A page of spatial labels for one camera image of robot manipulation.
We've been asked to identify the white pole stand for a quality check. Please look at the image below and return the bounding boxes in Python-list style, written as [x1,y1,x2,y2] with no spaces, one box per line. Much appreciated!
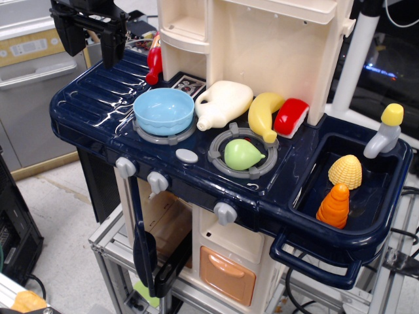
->
[325,0,419,145]

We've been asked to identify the grey left stove knob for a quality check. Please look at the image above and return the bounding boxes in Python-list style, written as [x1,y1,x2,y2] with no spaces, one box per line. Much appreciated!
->
[115,157,137,179]

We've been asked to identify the yellow toy banana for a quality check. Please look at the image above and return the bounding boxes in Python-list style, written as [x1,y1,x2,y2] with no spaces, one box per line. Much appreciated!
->
[247,92,285,144]

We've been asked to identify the grey middle stove knob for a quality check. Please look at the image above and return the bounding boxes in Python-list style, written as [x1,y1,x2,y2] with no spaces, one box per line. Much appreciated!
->
[147,171,169,194]

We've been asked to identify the grey oval button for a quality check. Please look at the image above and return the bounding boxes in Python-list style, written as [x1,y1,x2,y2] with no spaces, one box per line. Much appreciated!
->
[175,148,198,164]

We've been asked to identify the grey stove burner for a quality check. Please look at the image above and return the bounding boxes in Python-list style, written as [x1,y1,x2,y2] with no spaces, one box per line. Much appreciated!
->
[207,122,279,180]
[132,116,198,146]

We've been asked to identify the red white toy sushi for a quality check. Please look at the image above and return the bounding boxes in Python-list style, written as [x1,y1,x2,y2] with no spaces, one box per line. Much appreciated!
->
[274,98,309,139]

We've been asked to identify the grey stove knob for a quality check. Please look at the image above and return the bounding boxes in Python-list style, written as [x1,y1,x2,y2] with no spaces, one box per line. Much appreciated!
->
[213,202,237,226]
[147,171,169,194]
[115,157,137,179]

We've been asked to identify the black computer tower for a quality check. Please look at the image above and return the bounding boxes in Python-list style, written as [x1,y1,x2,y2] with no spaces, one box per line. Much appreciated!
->
[1,160,44,286]

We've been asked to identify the light blue plastic bowl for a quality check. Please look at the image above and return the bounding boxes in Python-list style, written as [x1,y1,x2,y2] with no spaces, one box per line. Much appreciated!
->
[133,88,194,136]

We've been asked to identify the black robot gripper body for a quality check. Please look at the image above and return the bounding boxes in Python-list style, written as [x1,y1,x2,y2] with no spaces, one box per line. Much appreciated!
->
[50,0,129,34]

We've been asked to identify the grey left stove burner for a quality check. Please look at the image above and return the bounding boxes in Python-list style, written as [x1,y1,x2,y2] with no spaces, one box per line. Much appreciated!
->
[132,116,198,146]

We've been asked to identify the orange toy bread piece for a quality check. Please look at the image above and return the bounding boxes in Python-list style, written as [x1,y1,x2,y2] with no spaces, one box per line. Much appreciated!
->
[11,290,48,313]

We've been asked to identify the grey yellow toy faucet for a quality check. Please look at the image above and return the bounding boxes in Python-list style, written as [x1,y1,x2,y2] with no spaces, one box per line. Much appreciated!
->
[363,103,404,159]

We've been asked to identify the grey right stove knob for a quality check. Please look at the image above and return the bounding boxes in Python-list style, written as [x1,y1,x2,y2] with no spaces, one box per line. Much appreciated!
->
[213,202,237,226]

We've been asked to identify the aluminium frame cart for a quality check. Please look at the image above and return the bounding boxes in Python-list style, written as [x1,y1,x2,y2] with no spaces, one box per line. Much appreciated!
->
[90,194,418,313]

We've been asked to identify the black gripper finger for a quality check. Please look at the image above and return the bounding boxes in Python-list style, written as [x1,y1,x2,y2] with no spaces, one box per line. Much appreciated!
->
[101,20,126,69]
[54,16,86,56]

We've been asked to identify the red toy ketchup bottle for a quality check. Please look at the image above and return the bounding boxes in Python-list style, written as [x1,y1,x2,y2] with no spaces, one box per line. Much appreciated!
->
[145,32,162,85]

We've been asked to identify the grey right stove burner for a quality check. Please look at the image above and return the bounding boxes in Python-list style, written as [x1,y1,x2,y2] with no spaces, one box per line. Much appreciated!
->
[207,122,279,180]

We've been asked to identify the green toy pear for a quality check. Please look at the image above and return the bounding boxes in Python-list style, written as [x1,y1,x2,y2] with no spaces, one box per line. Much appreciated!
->
[224,139,266,171]

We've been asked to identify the grey metal cabinet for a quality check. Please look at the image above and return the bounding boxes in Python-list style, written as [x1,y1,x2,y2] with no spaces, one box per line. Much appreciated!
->
[1,1,87,171]

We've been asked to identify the black toy oven door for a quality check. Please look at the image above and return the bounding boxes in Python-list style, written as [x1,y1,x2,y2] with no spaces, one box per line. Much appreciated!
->
[155,231,192,298]

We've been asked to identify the cream toy jug bottle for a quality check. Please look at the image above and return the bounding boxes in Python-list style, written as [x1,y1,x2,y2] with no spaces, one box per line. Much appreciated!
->
[195,80,253,131]

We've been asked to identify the orange toy carrot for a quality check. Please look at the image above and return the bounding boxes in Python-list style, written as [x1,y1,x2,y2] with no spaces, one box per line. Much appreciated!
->
[316,183,350,229]

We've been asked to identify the orange toy drawer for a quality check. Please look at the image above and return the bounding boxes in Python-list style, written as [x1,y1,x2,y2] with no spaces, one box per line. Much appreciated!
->
[200,246,256,306]

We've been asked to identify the cream toy kitchen back cabinet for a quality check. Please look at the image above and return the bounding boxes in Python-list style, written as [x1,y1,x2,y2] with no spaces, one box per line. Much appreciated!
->
[157,0,355,126]

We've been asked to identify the yellow toy corn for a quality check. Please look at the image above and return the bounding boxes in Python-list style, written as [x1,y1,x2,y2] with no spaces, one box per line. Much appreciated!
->
[328,154,363,190]

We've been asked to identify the navy hanging toy spoon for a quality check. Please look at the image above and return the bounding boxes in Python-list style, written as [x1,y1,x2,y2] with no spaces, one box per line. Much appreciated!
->
[128,176,156,297]

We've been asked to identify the black monitor screen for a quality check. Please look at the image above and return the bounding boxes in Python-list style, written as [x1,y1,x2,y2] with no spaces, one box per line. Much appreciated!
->
[333,0,419,138]

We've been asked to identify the navy toy kitchen countertop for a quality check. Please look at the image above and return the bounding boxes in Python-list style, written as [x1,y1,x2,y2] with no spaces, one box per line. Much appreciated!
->
[50,52,412,268]

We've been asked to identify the navy towel rail handle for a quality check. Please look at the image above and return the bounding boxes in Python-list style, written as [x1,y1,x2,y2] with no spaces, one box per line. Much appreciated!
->
[270,233,362,290]

